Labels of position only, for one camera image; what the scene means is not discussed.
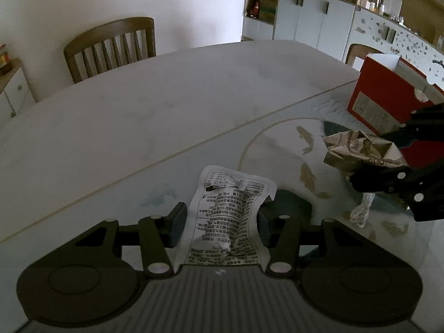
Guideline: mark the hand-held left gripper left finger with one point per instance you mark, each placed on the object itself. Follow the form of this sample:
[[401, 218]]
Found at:
[[177, 223]]

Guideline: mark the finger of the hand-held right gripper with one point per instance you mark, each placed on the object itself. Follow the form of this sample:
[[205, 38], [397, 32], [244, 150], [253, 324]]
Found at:
[[378, 180], [399, 138]]

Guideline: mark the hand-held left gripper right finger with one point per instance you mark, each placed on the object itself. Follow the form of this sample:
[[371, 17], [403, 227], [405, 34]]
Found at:
[[263, 229]]

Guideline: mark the brown paper bag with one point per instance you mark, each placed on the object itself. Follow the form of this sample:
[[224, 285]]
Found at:
[[360, 149]]

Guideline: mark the white printed packet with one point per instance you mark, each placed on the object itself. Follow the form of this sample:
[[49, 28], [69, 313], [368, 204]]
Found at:
[[225, 215]]

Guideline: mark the red and white cardboard box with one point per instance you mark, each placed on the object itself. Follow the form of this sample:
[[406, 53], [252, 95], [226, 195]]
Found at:
[[381, 90]]

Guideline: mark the white marble desktop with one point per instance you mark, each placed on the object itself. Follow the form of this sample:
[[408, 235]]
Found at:
[[138, 111]]

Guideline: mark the white speckled cabinet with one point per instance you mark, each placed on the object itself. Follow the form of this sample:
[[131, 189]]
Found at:
[[409, 45]]

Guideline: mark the low white cabinet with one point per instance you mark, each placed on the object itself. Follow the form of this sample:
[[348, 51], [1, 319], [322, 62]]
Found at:
[[256, 29]]

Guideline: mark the green box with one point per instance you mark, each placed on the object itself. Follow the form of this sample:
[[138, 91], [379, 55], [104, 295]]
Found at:
[[269, 7]]

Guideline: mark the red figurine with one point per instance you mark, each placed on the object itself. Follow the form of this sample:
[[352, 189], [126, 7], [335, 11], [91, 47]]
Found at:
[[254, 9]]

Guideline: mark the white sideboard with wooden top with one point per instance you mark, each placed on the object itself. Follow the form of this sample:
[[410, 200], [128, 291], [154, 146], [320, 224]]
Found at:
[[17, 90]]

